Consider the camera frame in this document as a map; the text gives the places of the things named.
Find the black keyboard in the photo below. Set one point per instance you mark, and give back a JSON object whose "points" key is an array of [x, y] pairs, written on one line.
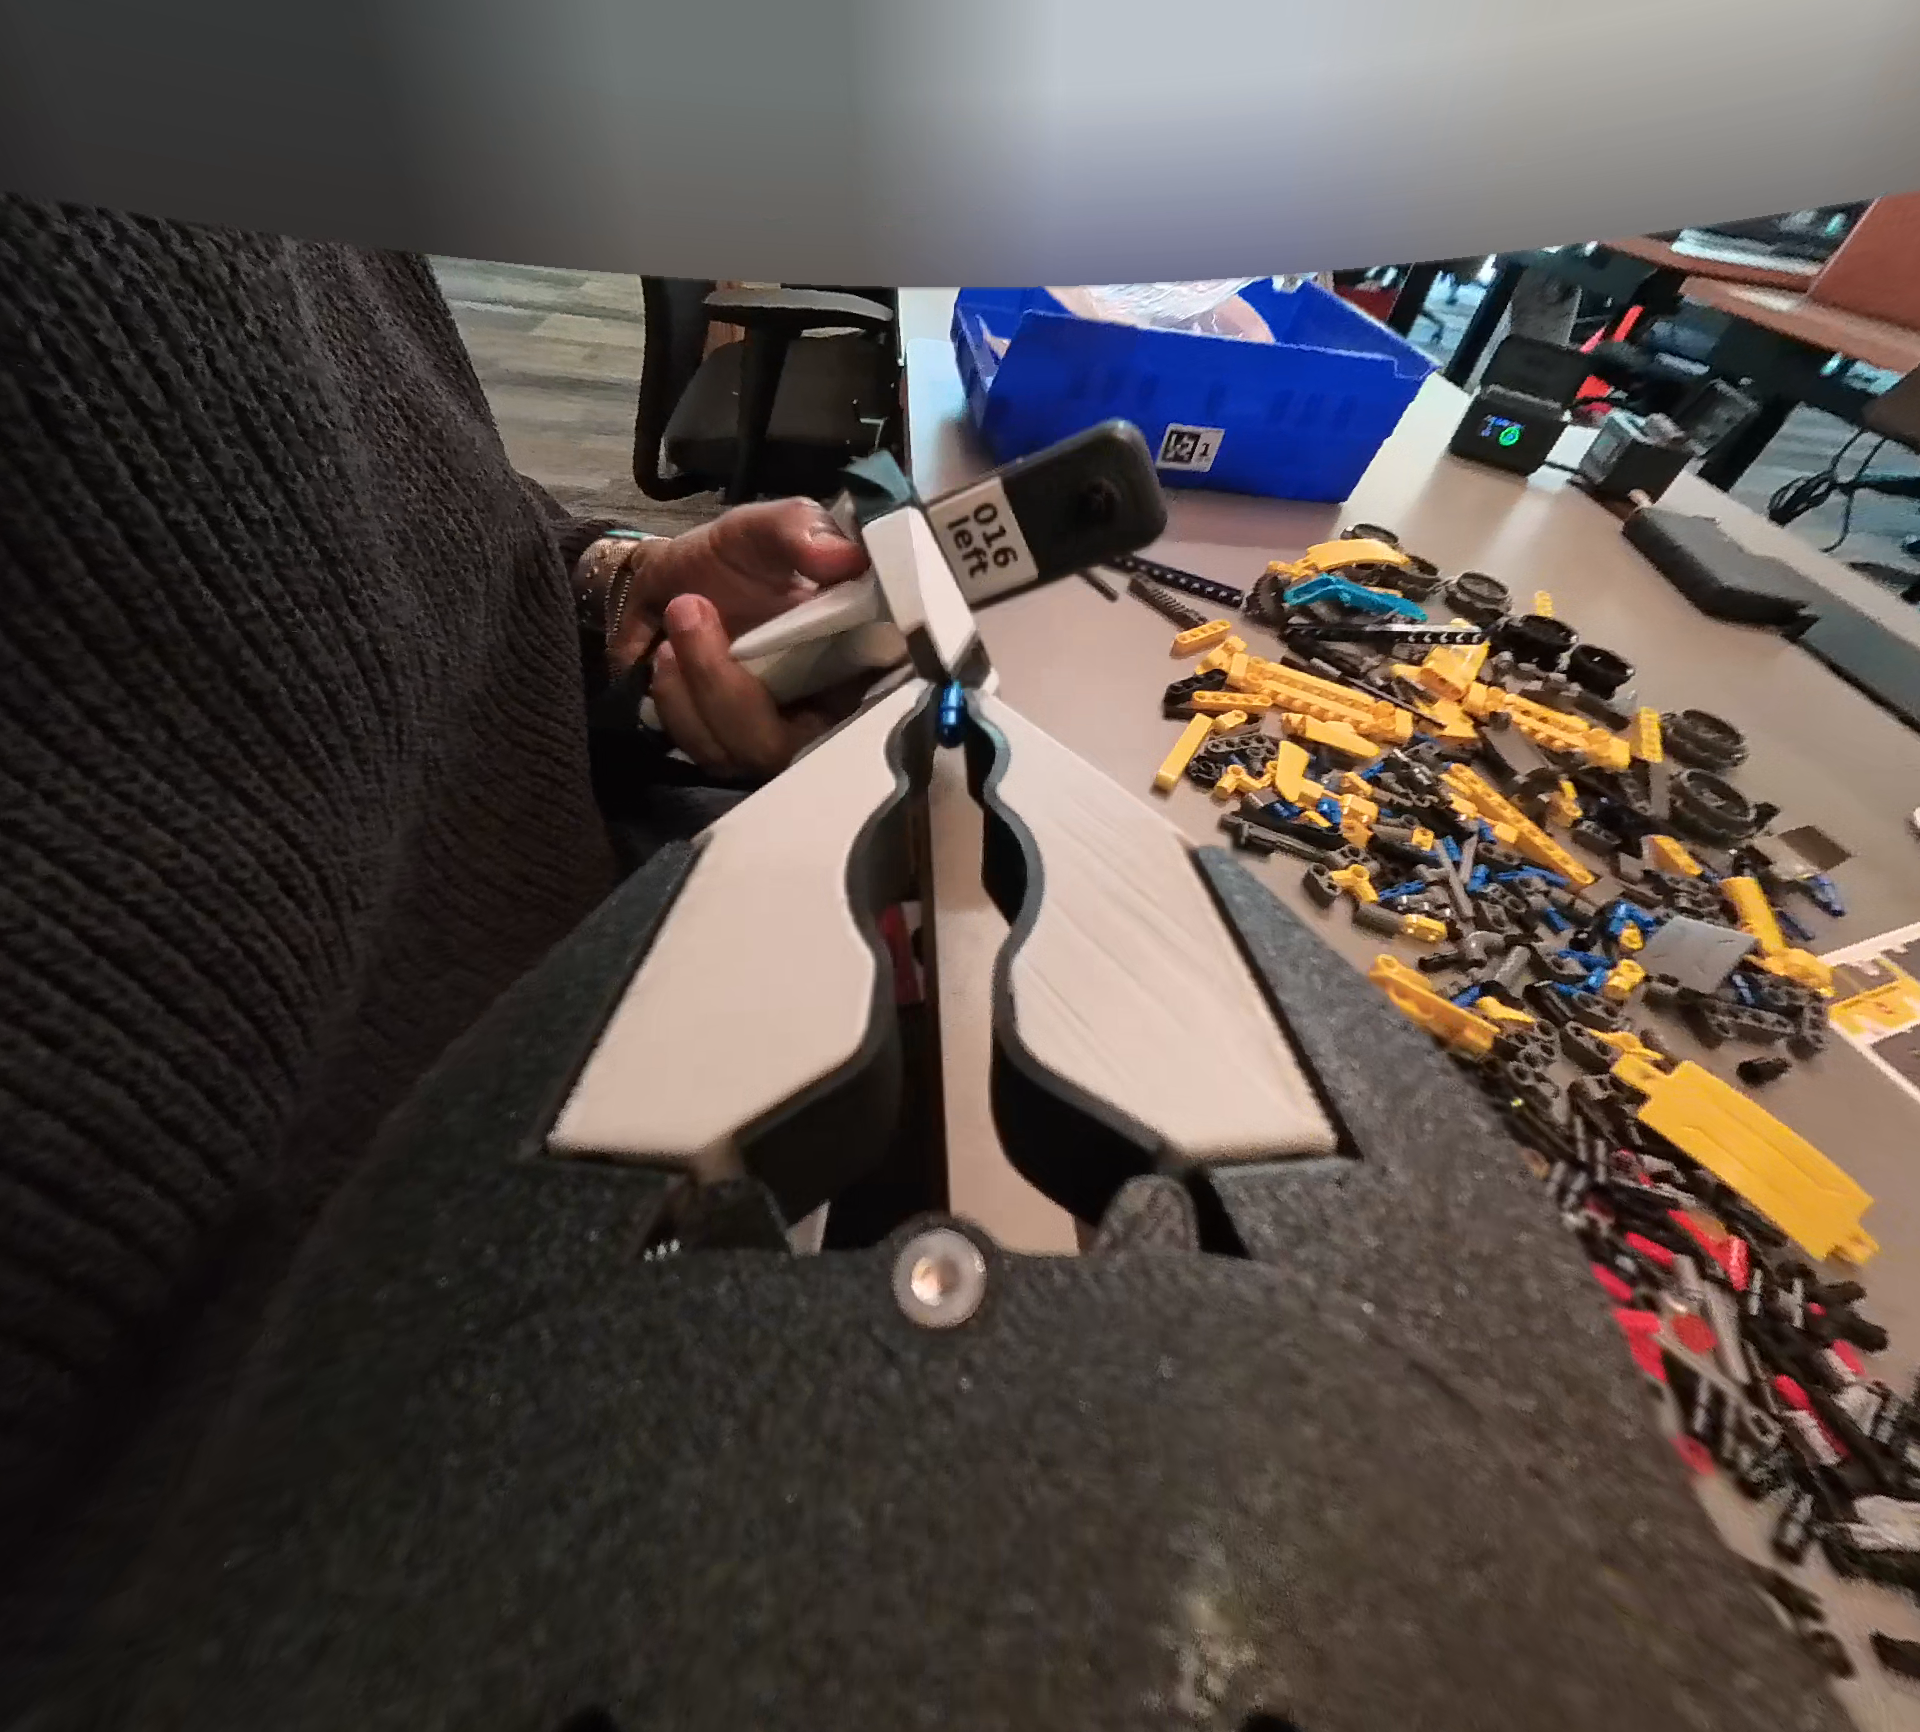
{"points": [[1725, 570]]}

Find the person's left hand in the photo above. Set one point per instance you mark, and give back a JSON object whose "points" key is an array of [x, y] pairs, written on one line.
{"points": [[721, 555]]}

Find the blue toy pin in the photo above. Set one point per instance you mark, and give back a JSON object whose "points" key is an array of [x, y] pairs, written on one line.
{"points": [[947, 713]]}

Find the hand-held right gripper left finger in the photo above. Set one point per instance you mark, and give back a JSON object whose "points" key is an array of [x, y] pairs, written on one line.
{"points": [[721, 996]]}

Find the heap of small red black parts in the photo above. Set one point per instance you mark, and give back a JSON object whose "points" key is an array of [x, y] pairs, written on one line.
{"points": [[1725, 1386]]}

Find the small black box device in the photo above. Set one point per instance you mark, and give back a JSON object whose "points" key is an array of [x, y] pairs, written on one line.
{"points": [[1634, 457]]}

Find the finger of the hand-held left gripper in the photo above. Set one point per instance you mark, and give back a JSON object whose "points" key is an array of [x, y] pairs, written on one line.
{"points": [[897, 570], [953, 630]]}

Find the yellow printed sticker sheet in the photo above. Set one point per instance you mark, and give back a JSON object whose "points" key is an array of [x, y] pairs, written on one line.
{"points": [[1882, 1012]]}

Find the blue plastic bin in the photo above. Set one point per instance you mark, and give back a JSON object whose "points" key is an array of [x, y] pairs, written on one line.
{"points": [[1201, 413]]}

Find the clear plastic bag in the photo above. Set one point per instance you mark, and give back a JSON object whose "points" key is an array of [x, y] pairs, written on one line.
{"points": [[1170, 306]]}

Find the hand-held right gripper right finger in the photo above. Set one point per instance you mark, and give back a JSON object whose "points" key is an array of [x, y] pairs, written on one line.
{"points": [[1155, 996]]}

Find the pile of mixed toy pieces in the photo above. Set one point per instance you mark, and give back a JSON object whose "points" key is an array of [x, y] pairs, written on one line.
{"points": [[1501, 787]]}

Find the dark grey toy panel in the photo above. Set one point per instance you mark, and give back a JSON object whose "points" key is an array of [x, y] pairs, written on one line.
{"points": [[1698, 961]]}

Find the black device with green display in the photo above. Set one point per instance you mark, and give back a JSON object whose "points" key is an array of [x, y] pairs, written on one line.
{"points": [[1508, 427]]}

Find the black office chair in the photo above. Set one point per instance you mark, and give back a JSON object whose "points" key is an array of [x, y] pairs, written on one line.
{"points": [[764, 413]]}

